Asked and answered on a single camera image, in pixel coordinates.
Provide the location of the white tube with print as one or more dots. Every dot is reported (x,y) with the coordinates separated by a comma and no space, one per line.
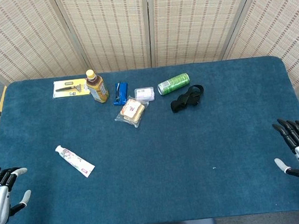
(74,160)

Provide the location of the razor on yellow card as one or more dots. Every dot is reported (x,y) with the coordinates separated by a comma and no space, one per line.
(61,85)

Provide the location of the yellow-capped tea bottle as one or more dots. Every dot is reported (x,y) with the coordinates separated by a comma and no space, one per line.
(97,89)

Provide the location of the green drink can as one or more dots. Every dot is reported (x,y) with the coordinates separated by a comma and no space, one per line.
(174,83)

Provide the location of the blue table mat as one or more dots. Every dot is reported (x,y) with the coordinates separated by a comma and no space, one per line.
(154,157)

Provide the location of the bagged sliced bread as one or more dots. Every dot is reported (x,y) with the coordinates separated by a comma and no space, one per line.
(132,111)

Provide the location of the blue plastic package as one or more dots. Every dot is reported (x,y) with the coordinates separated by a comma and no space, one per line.
(122,92)

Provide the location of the clear purple plastic box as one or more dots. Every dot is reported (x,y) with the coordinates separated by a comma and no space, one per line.
(144,92)

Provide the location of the bamboo folding screen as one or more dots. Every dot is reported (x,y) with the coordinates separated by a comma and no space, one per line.
(114,27)

